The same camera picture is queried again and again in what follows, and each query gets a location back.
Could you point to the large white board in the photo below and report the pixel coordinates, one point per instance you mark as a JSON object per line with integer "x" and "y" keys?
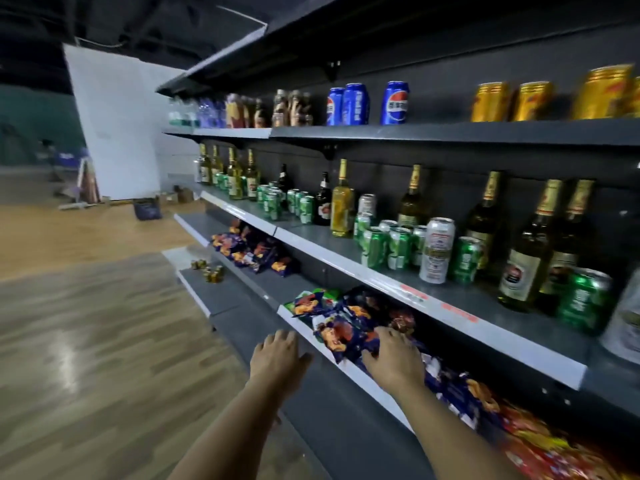
{"x": 115, "y": 124}

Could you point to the person's right hand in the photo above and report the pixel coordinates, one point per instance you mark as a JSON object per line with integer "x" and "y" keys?
{"x": 397, "y": 367}

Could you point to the gold drink can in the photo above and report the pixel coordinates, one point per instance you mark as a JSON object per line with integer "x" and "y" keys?
{"x": 636, "y": 97}
{"x": 532, "y": 100}
{"x": 602, "y": 92}
{"x": 490, "y": 102}

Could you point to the person's left forearm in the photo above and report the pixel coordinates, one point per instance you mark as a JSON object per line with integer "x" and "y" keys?
{"x": 235, "y": 439}

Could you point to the dark plastic crate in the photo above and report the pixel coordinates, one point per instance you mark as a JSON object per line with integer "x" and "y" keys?
{"x": 147, "y": 209}

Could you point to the folding floor stand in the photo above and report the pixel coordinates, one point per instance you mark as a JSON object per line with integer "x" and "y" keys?
{"x": 88, "y": 184}

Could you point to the single green beer can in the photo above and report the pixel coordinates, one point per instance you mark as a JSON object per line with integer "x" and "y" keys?
{"x": 584, "y": 302}

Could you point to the brown drink bottle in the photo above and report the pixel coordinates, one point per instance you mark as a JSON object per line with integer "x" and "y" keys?
{"x": 307, "y": 110}
{"x": 280, "y": 110}
{"x": 295, "y": 109}

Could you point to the pile of blue snack packets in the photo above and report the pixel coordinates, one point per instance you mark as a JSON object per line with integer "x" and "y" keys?
{"x": 340, "y": 324}
{"x": 255, "y": 252}

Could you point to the row of clear bottles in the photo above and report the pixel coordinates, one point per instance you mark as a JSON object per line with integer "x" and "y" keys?
{"x": 182, "y": 113}

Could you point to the person's left hand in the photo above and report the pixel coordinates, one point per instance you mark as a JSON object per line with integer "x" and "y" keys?
{"x": 277, "y": 364}

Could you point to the person's left thumb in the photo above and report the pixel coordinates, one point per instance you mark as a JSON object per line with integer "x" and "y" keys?
{"x": 305, "y": 363}

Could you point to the cardboard box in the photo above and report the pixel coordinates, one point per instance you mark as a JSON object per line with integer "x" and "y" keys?
{"x": 185, "y": 195}

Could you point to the blue soda can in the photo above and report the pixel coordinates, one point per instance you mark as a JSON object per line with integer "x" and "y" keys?
{"x": 356, "y": 105}
{"x": 395, "y": 103}
{"x": 335, "y": 107}

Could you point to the pile of red snack packets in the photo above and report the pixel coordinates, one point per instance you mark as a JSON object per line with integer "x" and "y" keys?
{"x": 550, "y": 444}

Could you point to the dark grey shelf unit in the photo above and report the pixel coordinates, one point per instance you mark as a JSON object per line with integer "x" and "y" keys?
{"x": 350, "y": 434}

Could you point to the yellow liquor bottle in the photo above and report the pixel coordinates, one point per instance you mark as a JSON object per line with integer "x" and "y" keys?
{"x": 342, "y": 207}

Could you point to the red shelf label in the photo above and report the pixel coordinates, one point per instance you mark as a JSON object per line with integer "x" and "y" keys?
{"x": 413, "y": 292}
{"x": 459, "y": 312}

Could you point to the person's right forearm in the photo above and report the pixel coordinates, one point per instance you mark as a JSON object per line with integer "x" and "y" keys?
{"x": 450, "y": 439}

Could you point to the pile of blue-white snack packets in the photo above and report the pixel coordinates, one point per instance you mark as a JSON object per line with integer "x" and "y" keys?
{"x": 460, "y": 389}

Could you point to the orange drink bottles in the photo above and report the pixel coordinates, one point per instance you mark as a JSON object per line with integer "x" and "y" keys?
{"x": 235, "y": 112}

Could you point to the person's right thumb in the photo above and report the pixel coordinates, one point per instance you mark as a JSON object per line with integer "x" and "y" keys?
{"x": 369, "y": 362}

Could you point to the white red beer can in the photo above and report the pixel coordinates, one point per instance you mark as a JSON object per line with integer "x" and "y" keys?
{"x": 367, "y": 204}
{"x": 437, "y": 252}
{"x": 625, "y": 324}

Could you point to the group of small gold tins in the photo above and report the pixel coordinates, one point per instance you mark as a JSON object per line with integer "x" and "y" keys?
{"x": 212, "y": 273}

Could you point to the green gold-foil beer bottle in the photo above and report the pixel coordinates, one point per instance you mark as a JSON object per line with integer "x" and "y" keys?
{"x": 204, "y": 169}
{"x": 234, "y": 179}
{"x": 567, "y": 254}
{"x": 252, "y": 179}
{"x": 484, "y": 219}
{"x": 525, "y": 269}
{"x": 217, "y": 167}
{"x": 411, "y": 209}

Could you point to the dark glass bottle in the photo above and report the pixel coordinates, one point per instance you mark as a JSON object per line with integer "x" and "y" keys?
{"x": 285, "y": 182}
{"x": 323, "y": 204}

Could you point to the dark drink bottle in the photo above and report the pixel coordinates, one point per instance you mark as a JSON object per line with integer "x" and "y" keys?
{"x": 260, "y": 115}

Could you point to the cluster of green cans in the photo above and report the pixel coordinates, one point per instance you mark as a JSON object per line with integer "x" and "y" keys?
{"x": 374, "y": 248}
{"x": 272, "y": 204}

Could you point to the row of purple bottles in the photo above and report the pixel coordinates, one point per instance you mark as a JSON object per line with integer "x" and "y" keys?
{"x": 212, "y": 114}

